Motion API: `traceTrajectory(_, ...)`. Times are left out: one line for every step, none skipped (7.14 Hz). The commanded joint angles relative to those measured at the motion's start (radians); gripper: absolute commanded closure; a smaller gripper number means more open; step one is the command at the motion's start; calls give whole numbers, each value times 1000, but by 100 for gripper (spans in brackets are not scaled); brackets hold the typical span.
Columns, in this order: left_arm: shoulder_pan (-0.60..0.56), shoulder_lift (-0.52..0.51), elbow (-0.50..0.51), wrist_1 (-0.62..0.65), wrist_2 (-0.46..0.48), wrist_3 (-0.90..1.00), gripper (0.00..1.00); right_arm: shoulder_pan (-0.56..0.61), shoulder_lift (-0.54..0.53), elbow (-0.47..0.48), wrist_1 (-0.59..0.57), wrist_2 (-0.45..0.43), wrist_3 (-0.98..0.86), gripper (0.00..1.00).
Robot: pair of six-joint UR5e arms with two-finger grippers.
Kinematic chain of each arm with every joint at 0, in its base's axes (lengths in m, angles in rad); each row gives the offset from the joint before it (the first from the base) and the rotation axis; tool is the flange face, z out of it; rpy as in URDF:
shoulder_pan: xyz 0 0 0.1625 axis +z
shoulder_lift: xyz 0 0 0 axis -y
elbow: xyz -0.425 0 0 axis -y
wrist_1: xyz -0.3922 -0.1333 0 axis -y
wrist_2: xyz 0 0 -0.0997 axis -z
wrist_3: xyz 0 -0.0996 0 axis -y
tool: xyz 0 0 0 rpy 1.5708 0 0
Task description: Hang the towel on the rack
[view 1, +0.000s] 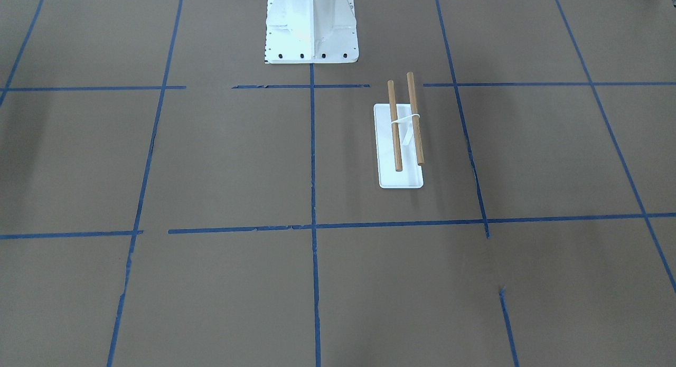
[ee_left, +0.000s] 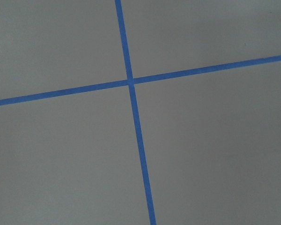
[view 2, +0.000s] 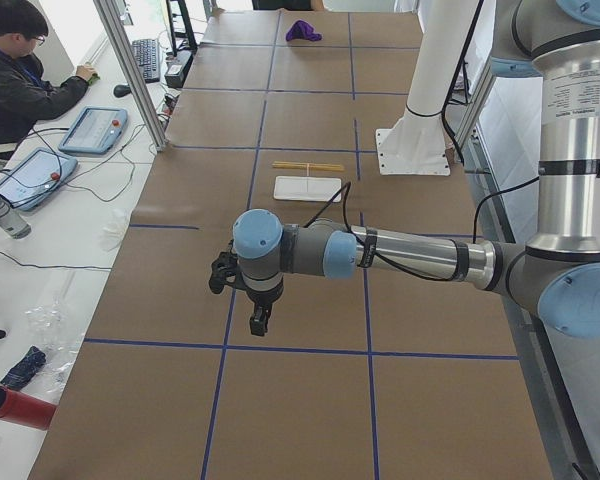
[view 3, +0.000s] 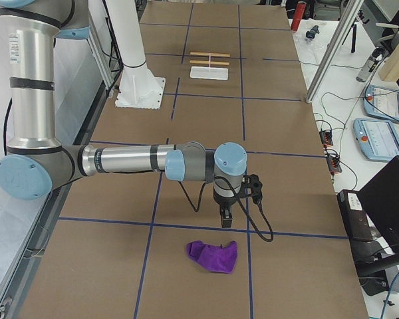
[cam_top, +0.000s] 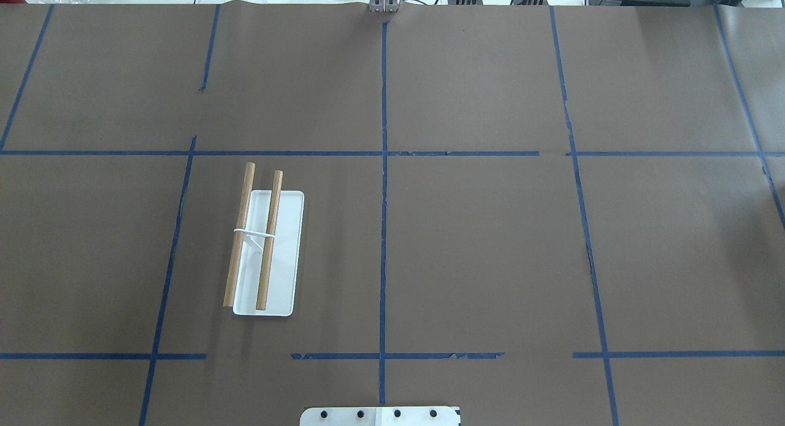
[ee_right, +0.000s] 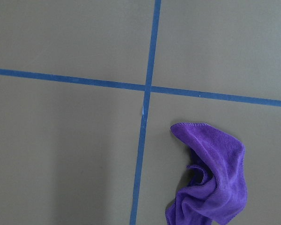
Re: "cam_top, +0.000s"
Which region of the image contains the white towel rack tray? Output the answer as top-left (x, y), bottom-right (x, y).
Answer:
top-left (232, 189), bottom-right (305, 317)

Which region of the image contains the right wooden rack rod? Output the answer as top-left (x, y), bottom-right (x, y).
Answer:
top-left (255, 170), bottom-right (283, 311)

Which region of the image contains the wooden rack rod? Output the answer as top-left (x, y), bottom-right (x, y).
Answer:
top-left (223, 162), bottom-right (256, 308)
top-left (255, 170), bottom-right (283, 311)

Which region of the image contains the left wooden rack rod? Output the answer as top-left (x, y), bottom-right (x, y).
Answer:
top-left (223, 162), bottom-right (256, 308)

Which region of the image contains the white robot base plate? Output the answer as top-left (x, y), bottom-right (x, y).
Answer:
top-left (299, 406), bottom-right (462, 425)

